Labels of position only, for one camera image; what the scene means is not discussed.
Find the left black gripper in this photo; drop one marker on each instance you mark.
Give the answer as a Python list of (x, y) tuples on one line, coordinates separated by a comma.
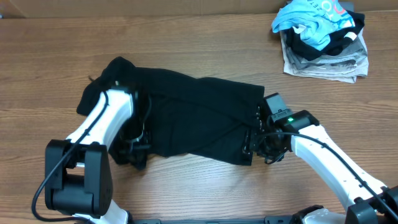
[(132, 154)]

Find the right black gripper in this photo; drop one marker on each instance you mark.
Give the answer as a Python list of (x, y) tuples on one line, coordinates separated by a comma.
[(251, 145)]

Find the black t-shirt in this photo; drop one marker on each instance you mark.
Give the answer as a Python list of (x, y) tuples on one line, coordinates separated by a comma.
[(203, 116)]

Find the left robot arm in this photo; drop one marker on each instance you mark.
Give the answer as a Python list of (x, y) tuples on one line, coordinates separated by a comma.
[(78, 181)]

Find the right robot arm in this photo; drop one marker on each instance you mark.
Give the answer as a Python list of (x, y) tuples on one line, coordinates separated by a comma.
[(364, 198)]

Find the beige folded garment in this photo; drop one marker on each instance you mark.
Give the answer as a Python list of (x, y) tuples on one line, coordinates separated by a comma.
[(349, 77)]

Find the black folded garment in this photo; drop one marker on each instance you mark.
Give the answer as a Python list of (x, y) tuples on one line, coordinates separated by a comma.
[(339, 40)]

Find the grey folded garment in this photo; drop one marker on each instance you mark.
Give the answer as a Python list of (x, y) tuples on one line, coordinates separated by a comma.
[(348, 59)]

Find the light blue t-shirt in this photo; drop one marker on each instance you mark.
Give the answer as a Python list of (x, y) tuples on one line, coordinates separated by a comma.
[(313, 20)]

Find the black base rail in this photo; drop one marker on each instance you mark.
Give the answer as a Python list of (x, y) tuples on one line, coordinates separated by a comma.
[(211, 221)]

